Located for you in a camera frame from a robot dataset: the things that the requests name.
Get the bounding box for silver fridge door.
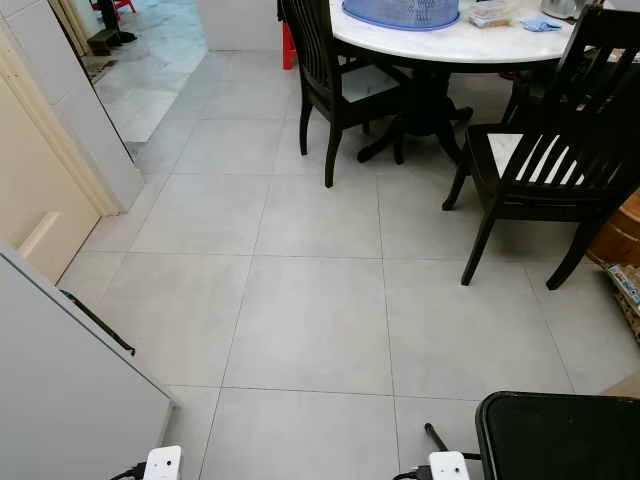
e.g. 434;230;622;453
0;243;182;480

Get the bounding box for cream wooden door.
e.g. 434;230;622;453
0;38;123;287

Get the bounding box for red plastic stool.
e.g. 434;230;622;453
279;20;298;71

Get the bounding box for dark wooden dining chair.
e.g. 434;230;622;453
277;0;413;190
442;4;640;292

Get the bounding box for blue mesh food cover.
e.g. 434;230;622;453
341;0;462;32

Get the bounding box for round white table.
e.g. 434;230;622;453
327;0;640;167

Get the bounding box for clear food box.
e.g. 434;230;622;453
469;2;527;30

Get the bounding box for blue cloth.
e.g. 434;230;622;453
520;15;562;34

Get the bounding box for black folding chair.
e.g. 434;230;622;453
422;391;640;480

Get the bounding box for metal pot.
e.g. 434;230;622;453
539;0;593;20

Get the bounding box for brown wooden barrel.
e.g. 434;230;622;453
587;189;640;267

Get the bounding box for printed cardboard box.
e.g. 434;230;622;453
599;260;640;343

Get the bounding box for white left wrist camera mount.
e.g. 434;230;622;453
142;445;184;480

